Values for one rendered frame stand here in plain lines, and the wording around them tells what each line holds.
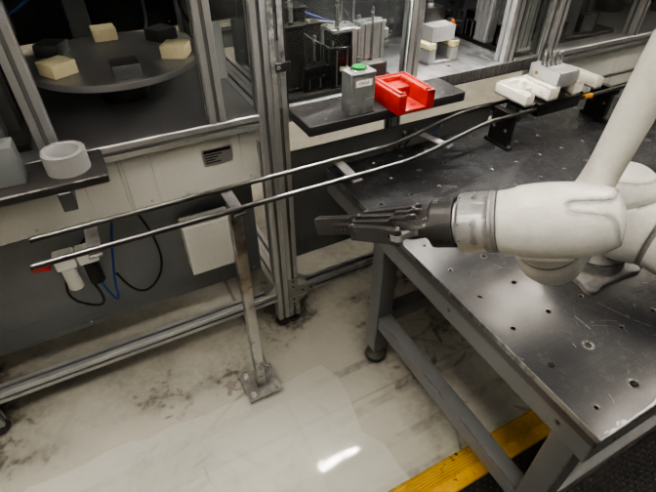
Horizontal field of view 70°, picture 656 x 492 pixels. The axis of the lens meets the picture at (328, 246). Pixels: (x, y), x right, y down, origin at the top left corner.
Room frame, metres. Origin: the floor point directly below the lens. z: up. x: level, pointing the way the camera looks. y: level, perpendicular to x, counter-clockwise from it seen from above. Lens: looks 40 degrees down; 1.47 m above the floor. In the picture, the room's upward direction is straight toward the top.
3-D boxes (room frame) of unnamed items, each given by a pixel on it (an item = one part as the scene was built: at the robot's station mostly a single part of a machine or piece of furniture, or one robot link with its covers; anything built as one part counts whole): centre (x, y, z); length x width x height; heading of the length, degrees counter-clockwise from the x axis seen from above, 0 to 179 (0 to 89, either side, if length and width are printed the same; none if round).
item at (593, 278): (0.89, -0.67, 0.71); 0.22 x 0.18 x 0.06; 118
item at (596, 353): (1.22, -0.90, 0.66); 1.50 x 1.06 x 0.04; 118
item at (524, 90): (1.59, -0.77, 0.84); 0.36 x 0.14 x 0.10; 118
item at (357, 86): (1.28, -0.08, 0.97); 0.08 x 0.08 x 0.12; 28
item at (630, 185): (0.87, -0.66, 0.85); 0.18 x 0.16 x 0.22; 42
